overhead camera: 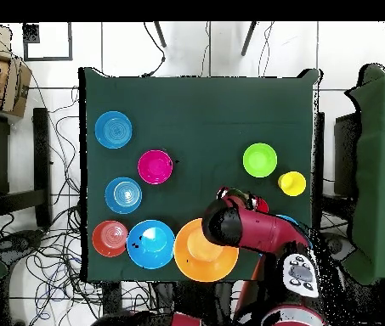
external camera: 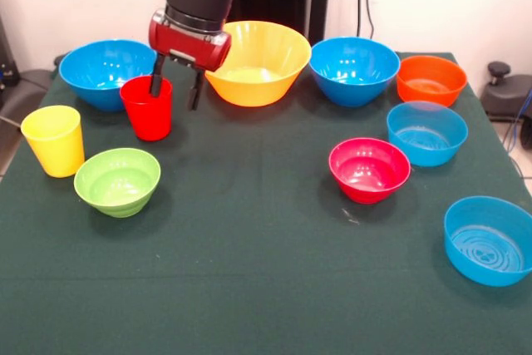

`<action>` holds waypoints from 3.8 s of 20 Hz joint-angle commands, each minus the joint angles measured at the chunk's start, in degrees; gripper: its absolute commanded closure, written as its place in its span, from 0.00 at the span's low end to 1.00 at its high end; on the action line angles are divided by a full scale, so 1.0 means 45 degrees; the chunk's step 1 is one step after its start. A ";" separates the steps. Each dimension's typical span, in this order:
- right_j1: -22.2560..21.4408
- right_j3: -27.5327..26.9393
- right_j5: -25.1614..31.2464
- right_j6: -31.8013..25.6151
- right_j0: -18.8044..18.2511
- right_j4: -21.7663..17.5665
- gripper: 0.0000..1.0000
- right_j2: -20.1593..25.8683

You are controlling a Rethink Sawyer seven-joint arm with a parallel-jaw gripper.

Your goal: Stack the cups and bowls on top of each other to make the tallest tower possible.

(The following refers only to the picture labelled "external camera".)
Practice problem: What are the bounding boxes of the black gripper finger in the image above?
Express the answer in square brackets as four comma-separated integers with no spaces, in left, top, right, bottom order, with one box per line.
[186,70,205,111]
[149,53,170,98]

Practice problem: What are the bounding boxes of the orange bowl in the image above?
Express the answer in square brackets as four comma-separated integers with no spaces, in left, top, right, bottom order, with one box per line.
[396,55,469,108]

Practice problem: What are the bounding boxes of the black stand base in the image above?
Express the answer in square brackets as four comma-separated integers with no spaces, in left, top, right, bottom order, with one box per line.
[0,67,55,123]
[480,61,532,123]

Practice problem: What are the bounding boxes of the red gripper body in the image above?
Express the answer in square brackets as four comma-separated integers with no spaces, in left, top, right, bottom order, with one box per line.
[148,8,233,72]

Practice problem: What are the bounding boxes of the blue cable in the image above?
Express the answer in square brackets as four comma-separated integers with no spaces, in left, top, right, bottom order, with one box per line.
[502,92,532,156]

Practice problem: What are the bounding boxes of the yellow cup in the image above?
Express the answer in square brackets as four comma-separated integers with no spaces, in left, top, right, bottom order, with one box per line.
[20,105,86,179]

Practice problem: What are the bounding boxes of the large blue bowl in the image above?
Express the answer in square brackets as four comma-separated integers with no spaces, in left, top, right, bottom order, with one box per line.
[309,36,401,108]
[58,39,160,113]

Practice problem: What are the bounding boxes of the green bowl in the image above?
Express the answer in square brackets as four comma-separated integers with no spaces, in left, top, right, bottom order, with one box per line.
[72,147,162,219]

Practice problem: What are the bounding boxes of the red cup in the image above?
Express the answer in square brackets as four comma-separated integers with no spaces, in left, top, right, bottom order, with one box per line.
[119,75,174,142]

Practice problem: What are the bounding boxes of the large yellow bowl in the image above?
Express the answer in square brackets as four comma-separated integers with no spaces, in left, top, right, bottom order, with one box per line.
[204,21,313,108]

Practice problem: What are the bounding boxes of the black equipment case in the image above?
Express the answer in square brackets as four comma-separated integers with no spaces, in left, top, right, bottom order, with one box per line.
[0,13,21,88]

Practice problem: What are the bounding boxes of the small blue bowl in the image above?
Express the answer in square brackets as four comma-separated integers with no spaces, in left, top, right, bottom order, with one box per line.
[386,101,470,168]
[443,195,532,288]

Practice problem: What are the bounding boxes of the dark green tablecloth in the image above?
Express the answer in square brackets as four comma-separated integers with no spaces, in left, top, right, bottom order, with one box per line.
[0,50,532,355]

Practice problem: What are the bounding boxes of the pink bowl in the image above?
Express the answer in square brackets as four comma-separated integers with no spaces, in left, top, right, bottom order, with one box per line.
[328,137,412,205]

